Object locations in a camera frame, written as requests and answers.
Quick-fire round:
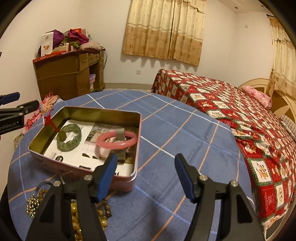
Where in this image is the gold pearl bracelet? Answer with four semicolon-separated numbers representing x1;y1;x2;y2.
69;200;110;241

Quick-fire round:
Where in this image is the dark metallic bead bracelet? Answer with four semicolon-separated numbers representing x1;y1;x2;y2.
26;194;40;219

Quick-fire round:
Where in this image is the brown wooden bead bracelet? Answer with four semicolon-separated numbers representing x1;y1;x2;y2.
36;188;50;204

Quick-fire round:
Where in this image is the thin metal bangle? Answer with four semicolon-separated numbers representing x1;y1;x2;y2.
35;180;53;196

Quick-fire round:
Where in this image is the red cord jade pendant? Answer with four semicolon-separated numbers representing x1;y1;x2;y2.
44;109;67;142

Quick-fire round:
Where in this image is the dark stone bead bracelet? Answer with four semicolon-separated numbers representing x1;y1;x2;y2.
97;198;113;219

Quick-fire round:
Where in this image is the green jade bangle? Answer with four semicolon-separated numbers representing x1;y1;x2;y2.
56;123;82;152

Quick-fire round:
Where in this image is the pink bangle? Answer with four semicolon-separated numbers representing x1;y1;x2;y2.
96;131;138;150

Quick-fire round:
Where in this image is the silver clip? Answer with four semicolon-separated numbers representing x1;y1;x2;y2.
114;128;126;163

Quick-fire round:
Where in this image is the pile of clothes on floor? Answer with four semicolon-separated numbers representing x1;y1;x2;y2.
14;92;61;150

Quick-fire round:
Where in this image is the white product box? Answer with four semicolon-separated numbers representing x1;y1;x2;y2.
41;32;54;57

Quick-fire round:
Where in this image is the pink metal tin box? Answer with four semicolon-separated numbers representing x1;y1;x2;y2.
29;106;142;192

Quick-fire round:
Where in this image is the brown wooden cabinet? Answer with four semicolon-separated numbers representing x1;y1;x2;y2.
33;49;107;100

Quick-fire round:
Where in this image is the long red box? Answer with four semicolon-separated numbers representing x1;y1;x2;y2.
33;50;66;63

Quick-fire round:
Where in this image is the paper sheet in tin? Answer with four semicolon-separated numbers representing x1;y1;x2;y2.
43;120;137;177

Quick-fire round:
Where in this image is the blue plaid tablecloth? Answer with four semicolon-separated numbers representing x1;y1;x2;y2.
7;89;255;241

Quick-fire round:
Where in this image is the red patterned bedspread bed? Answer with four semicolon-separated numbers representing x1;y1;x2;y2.
152;69;295;230

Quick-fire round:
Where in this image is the purple cloth on cabinet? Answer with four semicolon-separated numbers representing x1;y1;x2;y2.
67;29;89;45

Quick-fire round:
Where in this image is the striped pillow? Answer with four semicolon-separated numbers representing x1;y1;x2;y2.
280;114;296;135

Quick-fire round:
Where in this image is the pink pillow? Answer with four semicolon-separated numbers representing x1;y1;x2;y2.
241;85;273;110

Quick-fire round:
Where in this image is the cream wooden headboard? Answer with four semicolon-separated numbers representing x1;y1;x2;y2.
238;78;296;123

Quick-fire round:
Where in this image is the beige side curtain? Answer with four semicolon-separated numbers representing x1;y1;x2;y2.
267;16;295;99

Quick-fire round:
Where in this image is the beige window curtain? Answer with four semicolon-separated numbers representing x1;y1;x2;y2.
122;0;207;66

